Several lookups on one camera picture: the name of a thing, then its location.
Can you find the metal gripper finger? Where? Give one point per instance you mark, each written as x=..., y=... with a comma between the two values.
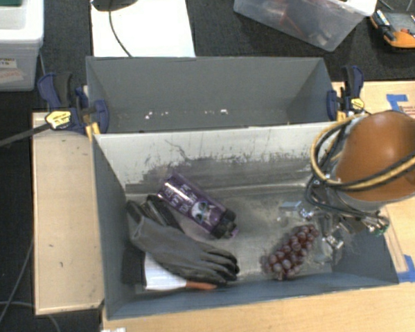
x=333, y=242
x=293, y=206

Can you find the pale wood board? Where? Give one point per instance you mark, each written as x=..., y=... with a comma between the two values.
x=64, y=211

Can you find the red toy grape bunch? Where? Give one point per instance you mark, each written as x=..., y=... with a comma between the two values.
x=290, y=251

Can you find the grey work glove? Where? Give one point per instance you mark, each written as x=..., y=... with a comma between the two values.
x=177, y=246

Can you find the grey metal bin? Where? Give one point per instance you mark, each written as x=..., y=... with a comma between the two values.
x=203, y=92

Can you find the orange pen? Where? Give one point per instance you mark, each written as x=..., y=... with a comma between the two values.
x=201, y=285

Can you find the purple spray can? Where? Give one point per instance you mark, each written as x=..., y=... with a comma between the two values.
x=192, y=202

